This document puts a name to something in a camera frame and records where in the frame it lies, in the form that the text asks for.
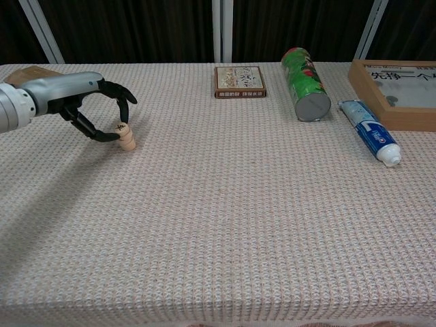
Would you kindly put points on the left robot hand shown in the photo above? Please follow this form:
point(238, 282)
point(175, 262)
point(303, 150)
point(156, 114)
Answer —
point(64, 88)

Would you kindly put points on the wooden chess piece black chariot character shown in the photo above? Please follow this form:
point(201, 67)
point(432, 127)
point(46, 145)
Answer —
point(120, 128)

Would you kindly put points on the wooden chess piece red general character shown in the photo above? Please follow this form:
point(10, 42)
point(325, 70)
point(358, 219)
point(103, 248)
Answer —
point(126, 134)

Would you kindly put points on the wooden chess piece red cannon character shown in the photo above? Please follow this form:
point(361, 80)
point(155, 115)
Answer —
point(128, 138)

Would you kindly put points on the wooden chess piece faint red character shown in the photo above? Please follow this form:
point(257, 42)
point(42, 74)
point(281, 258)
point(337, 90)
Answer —
point(129, 148)

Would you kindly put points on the small brown card box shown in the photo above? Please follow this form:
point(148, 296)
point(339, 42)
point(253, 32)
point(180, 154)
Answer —
point(240, 80)

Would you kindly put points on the beige woven tablecloth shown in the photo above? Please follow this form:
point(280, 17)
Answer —
point(238, 238)

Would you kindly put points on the wooden block far left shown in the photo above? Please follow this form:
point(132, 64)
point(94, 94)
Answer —
point(24, 74)

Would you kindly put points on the black curtain panel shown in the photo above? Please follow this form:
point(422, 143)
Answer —
point(13, 30)
point(136, 30)
point(412, 30)
point(299, 24)

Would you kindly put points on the green cylindrical snack can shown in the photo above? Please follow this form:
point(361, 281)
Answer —
point(303, 78)

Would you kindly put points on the blue white toothpaste tube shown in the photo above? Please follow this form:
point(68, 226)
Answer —
point(371, 131)

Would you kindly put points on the silver aluminium frame post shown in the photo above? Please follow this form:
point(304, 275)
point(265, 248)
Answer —
point(370, 30)
point(221, 30)
point(43, 34)

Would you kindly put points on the wooden frame coin bank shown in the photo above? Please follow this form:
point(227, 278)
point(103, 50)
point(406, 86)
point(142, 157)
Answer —
point(408, 119)

